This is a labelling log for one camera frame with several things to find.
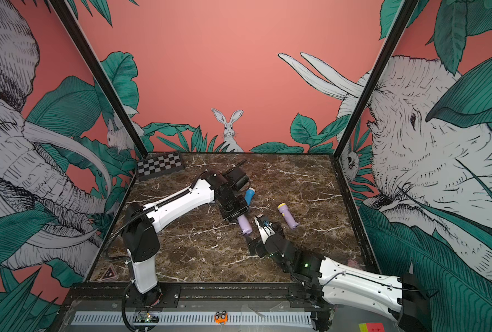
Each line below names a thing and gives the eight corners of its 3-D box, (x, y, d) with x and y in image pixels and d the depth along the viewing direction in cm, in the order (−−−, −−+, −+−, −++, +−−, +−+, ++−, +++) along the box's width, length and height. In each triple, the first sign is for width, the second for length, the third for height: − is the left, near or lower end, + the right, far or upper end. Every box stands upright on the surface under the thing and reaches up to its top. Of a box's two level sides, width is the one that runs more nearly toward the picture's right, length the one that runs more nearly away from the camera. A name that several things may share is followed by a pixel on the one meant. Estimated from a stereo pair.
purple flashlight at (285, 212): (290, 230, 93) (291, 226, 90) (276, 207, 101) (277, 204, 98) (297, 226, 94) (299, 223, 92) (283, 204, 102) (284, 201, 99)
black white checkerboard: (139, 180, 108) (137, 177, 106) (139, 163, 116) (136, 159, 114) (184, 169, 114) (182, 165, 112) (180, 153, 122) (179, 149, 120)
